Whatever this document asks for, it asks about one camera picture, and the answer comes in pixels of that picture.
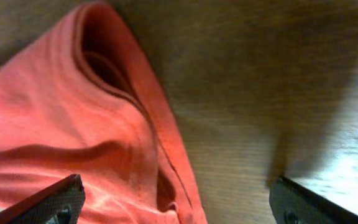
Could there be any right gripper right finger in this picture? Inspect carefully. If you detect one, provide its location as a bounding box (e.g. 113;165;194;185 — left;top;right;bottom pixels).
268;176;358;224

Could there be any white t-shirt green logo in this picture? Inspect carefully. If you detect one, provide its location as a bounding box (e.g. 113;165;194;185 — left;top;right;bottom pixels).
287;65;358;215

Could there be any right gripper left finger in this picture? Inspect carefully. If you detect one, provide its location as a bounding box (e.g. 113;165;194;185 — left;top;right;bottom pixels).
0;174;86;224

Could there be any red orange t-shirt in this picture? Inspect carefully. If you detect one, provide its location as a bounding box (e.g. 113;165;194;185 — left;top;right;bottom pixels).
0;2;206;223

